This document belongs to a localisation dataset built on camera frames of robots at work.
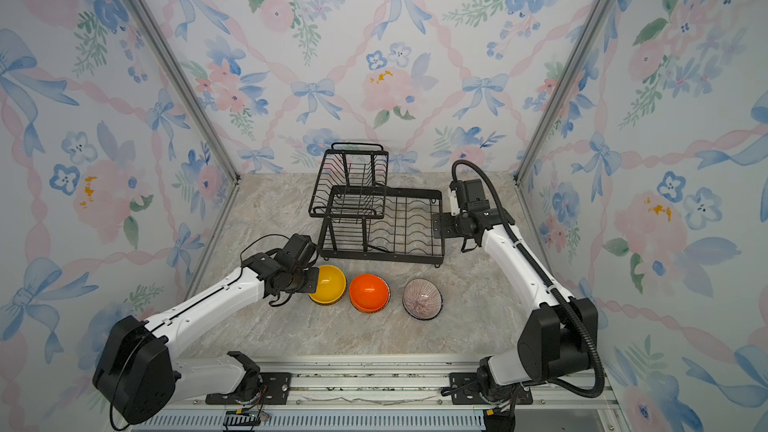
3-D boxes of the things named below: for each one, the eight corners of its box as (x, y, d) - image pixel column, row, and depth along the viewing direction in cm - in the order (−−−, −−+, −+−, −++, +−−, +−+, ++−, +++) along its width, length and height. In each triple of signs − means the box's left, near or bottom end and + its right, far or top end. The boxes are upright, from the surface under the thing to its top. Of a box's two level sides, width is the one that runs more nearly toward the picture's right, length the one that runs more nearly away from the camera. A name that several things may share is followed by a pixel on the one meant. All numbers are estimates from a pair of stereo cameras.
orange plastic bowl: (345, 306, 89) (342, 296, 83) (365, 278, 94) (364, 267, 89) (375, 325, 85) (374, 317, 80) (394, 295, 91) (394, 285, 85)
